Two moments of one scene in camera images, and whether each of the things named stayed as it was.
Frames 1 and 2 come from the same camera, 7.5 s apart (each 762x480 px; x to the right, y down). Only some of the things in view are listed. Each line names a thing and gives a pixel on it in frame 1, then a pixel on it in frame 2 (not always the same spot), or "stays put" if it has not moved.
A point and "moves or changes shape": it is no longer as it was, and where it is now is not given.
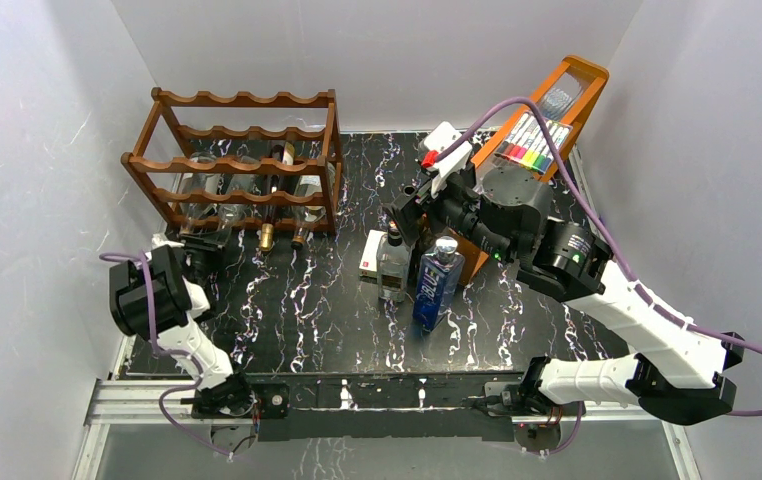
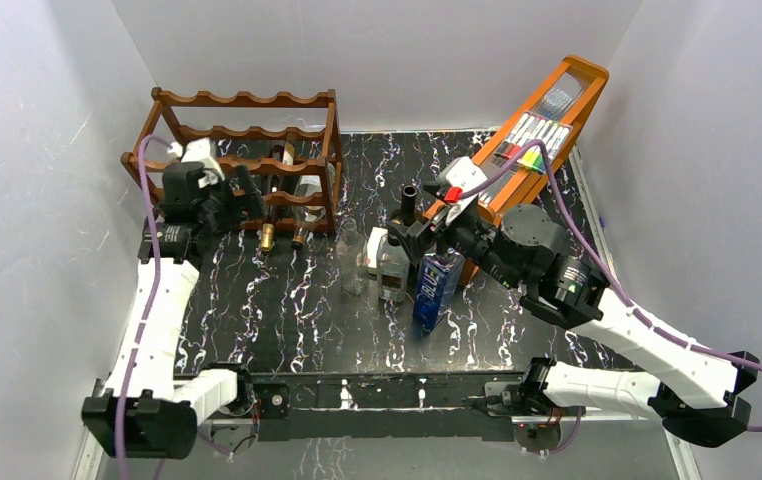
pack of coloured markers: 527,144 stays put
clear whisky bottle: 392,260 stays put
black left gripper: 207,245 to 239,214
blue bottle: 439,282 stays put
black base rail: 383,407 stays put
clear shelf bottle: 231,216 moves or changes shape
